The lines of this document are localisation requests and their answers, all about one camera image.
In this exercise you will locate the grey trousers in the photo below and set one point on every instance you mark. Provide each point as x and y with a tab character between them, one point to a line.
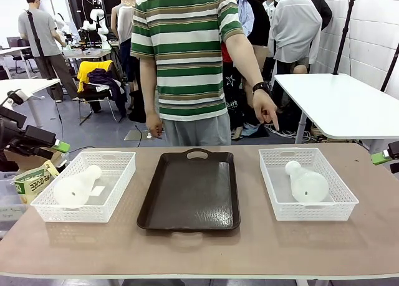
196	130

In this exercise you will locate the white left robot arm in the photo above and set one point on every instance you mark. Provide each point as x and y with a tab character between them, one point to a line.
18	96

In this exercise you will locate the dark purple garment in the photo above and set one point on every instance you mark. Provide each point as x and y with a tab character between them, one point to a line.
109	80

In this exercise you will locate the black metal chair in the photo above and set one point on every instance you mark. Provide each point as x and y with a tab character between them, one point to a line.
93	100

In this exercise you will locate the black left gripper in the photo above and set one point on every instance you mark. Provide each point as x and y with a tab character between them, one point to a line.
11	127

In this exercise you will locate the black slanted stand leg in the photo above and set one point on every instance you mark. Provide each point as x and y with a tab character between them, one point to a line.
390	71

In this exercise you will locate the mannequin with black jacket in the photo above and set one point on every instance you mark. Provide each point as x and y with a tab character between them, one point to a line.
255	18

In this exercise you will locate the small white table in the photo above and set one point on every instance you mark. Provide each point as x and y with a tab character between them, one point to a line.
28	85

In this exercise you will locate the white basket with stuck label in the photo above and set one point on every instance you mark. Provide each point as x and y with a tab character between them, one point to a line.
343	202

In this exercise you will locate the black tripod stand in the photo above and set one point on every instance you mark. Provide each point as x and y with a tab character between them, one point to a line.
346	30

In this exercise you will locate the metal floor outlet cover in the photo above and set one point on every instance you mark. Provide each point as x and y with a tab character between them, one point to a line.
135	135

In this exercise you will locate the person's left hand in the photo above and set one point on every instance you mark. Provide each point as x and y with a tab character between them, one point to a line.
263	108

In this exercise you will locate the person's left forearm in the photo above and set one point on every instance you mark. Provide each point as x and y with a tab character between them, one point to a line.
246	61

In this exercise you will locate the mannequin with white shirt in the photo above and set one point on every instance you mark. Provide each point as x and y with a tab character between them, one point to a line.
296	27

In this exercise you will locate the yellow garment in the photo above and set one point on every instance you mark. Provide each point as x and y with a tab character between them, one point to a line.
83	74

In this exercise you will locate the white background desk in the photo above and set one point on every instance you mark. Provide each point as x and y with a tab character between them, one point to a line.
14	50

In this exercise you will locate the green white striped t-shirt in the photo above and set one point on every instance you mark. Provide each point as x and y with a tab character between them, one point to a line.
187	55

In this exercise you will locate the black wristwatch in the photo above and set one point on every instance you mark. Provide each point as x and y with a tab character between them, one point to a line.
261	87

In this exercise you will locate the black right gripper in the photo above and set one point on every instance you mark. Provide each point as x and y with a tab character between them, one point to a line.
394	158

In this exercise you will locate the green and white carton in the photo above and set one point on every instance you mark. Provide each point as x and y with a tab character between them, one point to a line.
31	183

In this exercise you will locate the large white table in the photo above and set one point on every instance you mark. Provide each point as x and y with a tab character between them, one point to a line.
343	102

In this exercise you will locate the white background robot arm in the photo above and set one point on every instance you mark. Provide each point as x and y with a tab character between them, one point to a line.
96	21

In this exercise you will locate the mannequin with white tank top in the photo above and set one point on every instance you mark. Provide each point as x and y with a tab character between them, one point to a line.
124	21

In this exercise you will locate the brown cardboard box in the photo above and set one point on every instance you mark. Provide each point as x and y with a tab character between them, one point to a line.
53	156

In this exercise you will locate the person in grey shirt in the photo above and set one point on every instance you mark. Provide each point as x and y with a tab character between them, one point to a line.
40	40

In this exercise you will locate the white basket with loose label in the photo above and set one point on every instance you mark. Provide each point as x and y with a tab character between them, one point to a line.
118	174

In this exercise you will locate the clear plastic storage box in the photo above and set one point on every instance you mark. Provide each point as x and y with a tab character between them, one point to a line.
9	202

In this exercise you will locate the white plastic conical flask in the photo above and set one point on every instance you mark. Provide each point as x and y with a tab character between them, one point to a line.
73	189
308	186

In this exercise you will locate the dark brown plastic tray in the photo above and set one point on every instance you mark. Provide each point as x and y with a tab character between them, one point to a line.
190	192

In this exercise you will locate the person's right hand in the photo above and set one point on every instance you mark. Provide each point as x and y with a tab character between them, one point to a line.
154	125

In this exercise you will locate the person's right forearm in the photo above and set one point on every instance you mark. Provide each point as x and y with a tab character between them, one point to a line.
148	86

